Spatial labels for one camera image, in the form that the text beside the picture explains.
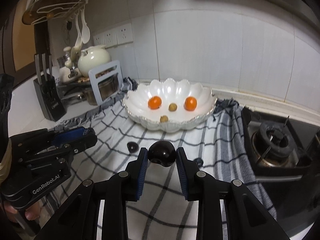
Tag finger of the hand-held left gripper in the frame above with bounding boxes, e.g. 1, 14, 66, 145
17, 140, 98, 173
9, 127, 98, 153

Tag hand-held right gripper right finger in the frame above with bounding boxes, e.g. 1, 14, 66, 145
176, 147, 280, 240

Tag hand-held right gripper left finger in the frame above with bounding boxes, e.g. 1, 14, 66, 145
34, 147, 149, 240

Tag orange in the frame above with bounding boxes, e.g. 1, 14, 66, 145
184, 97, 198, 111
148, 96, 162, 110

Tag white scalloped bowl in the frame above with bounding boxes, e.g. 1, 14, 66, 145
123, 78, 217, 132

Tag person's left hand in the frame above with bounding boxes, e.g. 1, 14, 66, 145
0, 201, 40, 223

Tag black knife block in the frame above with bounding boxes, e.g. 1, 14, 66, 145
33, 76, 67, 121

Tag grey checkered fringed cloth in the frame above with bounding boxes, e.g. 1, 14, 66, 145
44, 76, 278, 240

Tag black pot shelf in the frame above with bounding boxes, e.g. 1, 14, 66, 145
57, 79, 100, 105

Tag steel cooking pot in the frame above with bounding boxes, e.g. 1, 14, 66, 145
84, 77, 120, 105

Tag grey-blue lid stand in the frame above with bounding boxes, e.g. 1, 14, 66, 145
89, 60, 123, 105

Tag cream ceramic pot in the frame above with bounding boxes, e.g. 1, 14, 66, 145
78, 45, 111, 77

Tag white ladle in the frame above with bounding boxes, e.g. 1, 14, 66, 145
71, 15, 84, 60
80, 12, 91, 44

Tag gas stove burner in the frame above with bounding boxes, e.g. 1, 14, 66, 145
241, 107, 313, 179

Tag black kitchen scissors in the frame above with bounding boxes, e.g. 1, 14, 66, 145
62, 20, 73, 45

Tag black gas stove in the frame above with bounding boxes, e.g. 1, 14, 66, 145
240, 106, 320, 230

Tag white wall outlet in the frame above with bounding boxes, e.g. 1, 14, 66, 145
103, 30, 117, 47
93, 34, 105, 47
116, 24, 133, 44

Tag white wire wall rack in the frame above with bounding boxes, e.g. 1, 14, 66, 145
22, 0, 92, 25

